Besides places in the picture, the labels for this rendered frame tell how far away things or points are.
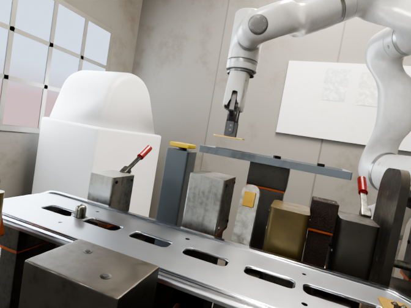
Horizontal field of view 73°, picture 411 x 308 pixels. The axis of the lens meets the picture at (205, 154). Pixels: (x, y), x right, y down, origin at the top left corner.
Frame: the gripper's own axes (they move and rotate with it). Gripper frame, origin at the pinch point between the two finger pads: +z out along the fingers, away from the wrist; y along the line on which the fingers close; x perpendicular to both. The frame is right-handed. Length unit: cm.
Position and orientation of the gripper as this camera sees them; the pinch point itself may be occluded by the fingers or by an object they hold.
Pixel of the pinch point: (230, 129)
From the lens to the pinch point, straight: 78.1
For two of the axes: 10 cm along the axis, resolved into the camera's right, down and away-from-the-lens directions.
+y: -2.2, 0.2, -9.8
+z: -1.6, 9.8, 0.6
